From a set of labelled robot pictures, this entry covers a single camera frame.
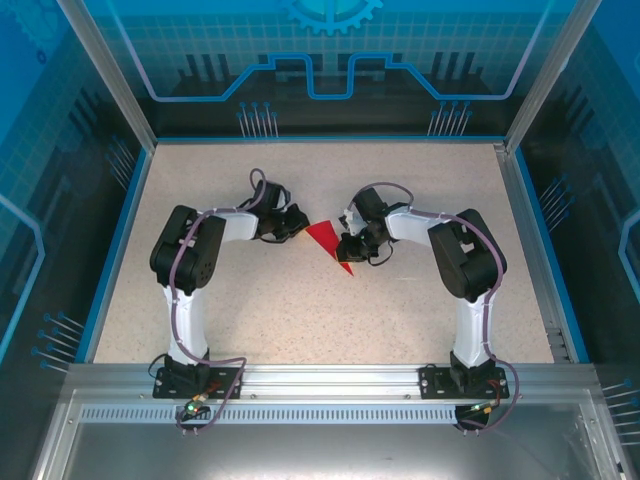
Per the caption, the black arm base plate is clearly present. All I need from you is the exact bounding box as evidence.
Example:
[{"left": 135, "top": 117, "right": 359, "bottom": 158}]
[
  {"left": 152, "top": 366, "right": 245, "bottom": 400},
  {"left": 418, "top": 366, "right": 511, "bottom": 400}
]

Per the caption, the red paper sheet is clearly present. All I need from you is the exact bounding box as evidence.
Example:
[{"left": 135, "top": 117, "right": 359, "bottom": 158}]
[{"left": 305, "top": 219, "right": 356, "bottom": 277}]

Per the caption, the aluminium frame post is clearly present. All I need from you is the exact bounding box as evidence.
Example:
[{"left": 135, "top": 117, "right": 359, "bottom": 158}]
[
  {"left": 55, "top": 0, "right": 157, "bottom": 151},
  {"left": 503, "top": 0, "right": 602, "bottom": 154}
]

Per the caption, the aluminium side frame rail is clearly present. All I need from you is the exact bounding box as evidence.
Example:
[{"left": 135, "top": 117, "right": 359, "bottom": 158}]
[{"left": 493, "top": 142, "right": 574, "bottom": 364}]

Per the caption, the grey metal tray sheet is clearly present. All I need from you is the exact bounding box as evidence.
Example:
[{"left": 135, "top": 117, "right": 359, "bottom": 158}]
[{"left": 29, "top": 389, "right": 631, "bottom": 480}]

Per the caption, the aluminium front frame rail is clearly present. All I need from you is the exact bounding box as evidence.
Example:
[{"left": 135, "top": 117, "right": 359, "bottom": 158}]
[{"left": 67, "top": 363, "right": 599, "bottom": 401}]

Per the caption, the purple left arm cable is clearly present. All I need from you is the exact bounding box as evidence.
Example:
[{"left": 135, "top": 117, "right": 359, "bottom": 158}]
[{"left": 168, "top": 168, "right": 267, "bottom": 435}]

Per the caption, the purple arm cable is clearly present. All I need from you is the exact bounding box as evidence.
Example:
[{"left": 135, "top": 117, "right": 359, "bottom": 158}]
[
  {"left": 367, "top": 180, "right": 521, "bottom": 435},
  {"left": 168, "top": 168, "right": 267, "bottom": 435}
]

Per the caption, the slotted grey cable duct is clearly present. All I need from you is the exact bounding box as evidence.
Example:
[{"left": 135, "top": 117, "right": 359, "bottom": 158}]
[{"left": 78, "top": 405, "right": 484, "bottom": 424}]

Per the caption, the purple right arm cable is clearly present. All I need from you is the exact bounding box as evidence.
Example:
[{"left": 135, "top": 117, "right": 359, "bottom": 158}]
[{"left": 367, "top": 180, "right": 521, "bottom": 435}]

